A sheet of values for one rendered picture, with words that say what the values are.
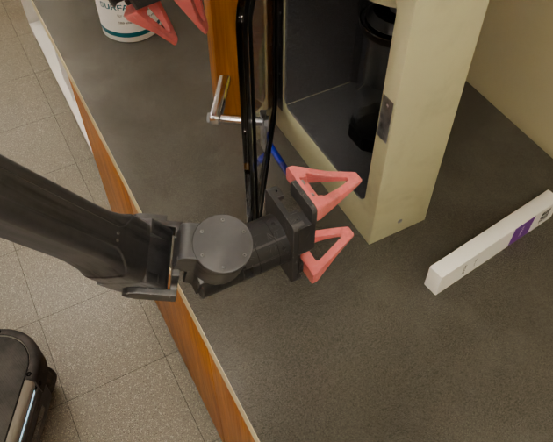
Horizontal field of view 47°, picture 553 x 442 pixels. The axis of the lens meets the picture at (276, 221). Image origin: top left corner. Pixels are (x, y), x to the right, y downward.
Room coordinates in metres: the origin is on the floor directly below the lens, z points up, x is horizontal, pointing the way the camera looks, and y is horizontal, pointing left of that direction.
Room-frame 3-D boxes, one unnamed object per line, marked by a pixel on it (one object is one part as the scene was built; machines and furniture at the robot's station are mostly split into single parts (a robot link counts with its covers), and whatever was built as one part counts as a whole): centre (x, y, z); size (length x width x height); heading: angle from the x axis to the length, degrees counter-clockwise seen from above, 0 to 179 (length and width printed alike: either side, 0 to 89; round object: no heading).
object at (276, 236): (0.41, 0.01, 1.20); 0.07 x 0.07 x 0.10; 28
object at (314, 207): (0.45, -0.05, 1.24); 0.09 x 0.07 x 0.07; 118
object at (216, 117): (0.65, 0.06, 1.20); 0.10 x 0.05 x 0.03; 174
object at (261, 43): (0.72, 0.02, 1.19); 0.30 x 0.01 x 0.40; 174
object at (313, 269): (0.45, -0.05, 1.17); 0.09 x 0.07 x 0.07; 118
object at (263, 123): (0.61, 0.02, 1.18); 0.02 x 0.02 x 0.06; 84
